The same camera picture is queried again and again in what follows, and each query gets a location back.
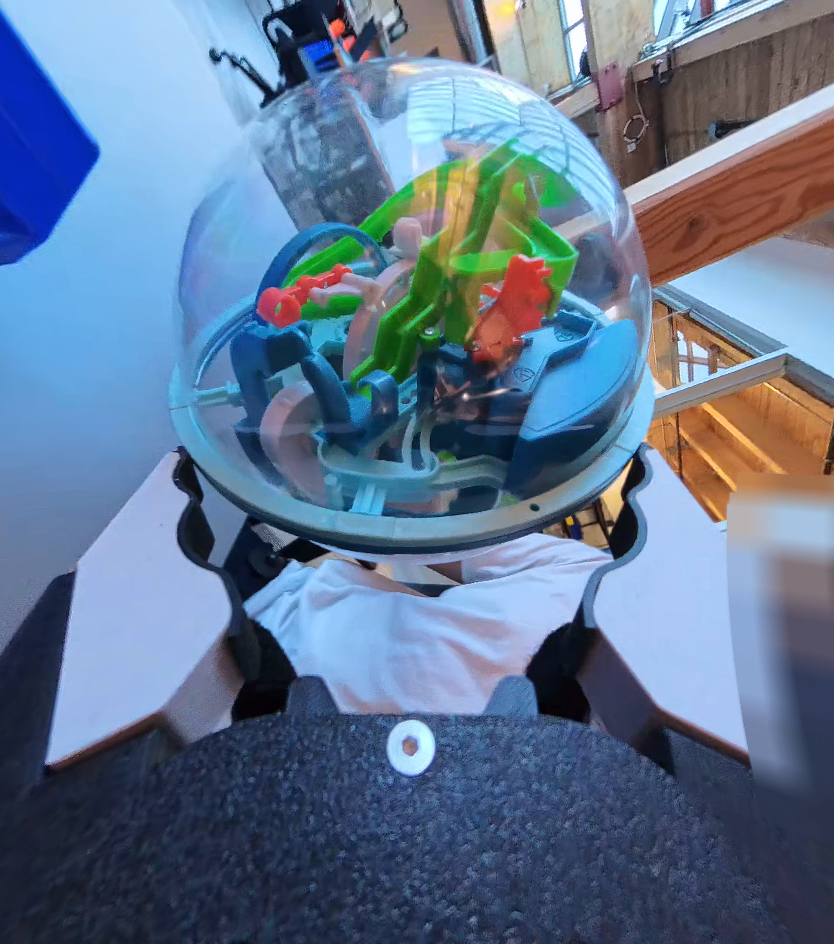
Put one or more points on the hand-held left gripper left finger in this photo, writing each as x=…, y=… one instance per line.
x=140, y=590

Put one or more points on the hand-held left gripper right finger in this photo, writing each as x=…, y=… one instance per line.
x=671, y=612

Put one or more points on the clear plastic maze ball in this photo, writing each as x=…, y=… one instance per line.
x=417, y=310

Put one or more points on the person's white shirt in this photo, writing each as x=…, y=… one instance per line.
x=417, y=634

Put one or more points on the small window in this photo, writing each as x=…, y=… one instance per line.
x=575, y=37

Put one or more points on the white ledge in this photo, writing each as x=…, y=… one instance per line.
x=800, y=310

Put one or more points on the blue plastic bin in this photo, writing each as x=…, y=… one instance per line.
x=4, y=133

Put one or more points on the large window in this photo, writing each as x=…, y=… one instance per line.
x=689, y=15

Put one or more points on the wooden beam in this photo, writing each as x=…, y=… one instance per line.
x=756, y=177

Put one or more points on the red wall box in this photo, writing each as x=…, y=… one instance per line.
x=609, y=87

